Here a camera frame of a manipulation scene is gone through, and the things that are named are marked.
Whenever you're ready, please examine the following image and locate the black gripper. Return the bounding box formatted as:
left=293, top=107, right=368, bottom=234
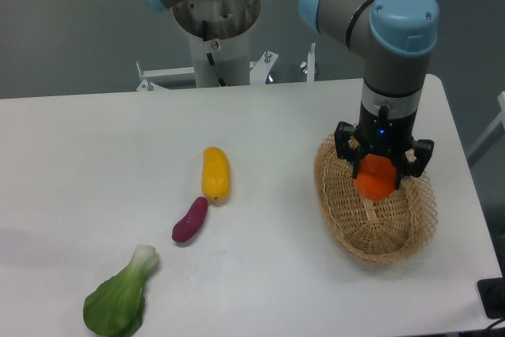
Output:
left=334, top=86, right=435, bottom=189

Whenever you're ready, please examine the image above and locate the orange fruit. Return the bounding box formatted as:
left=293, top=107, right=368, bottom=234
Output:
left=353, top=154, right=397, bottom=201

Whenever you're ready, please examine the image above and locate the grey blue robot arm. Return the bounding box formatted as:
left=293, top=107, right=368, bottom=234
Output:
left=144, top=0, right=440, bottom=196

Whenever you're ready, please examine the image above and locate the woven wicker basket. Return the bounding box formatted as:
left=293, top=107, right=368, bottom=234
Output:
left=313, top=134, right=438, bottom=264

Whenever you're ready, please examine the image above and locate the yellow mango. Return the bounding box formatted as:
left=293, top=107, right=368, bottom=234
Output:
left=201, top=147, right=231, bottom=202

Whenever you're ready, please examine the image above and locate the black device at table edge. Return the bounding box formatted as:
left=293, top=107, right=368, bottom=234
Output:
left=477, top=278, right=504, bottom=319

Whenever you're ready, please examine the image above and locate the purple sweet potato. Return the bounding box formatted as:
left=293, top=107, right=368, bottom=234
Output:
left=172, top=197, right=208, bottom=243

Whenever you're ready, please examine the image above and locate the green bok choy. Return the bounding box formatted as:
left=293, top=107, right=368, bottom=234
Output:
left=83, top=245, right=159, bottom=336

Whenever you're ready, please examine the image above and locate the white frame at right edge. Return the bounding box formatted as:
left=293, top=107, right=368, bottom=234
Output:
left=466, top=92, right=504, bottom=167

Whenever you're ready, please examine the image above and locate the white metal frame bracket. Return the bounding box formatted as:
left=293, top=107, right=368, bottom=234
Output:
left=135, top=42, right=320, bottom=92

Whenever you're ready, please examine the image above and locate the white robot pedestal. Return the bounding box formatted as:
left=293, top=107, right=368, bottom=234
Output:
left=173, top=0, right=260, bottom=66

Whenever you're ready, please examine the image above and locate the black cable on pedestal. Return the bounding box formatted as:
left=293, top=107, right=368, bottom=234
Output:
left=200, top=19, right=229, bottom=88

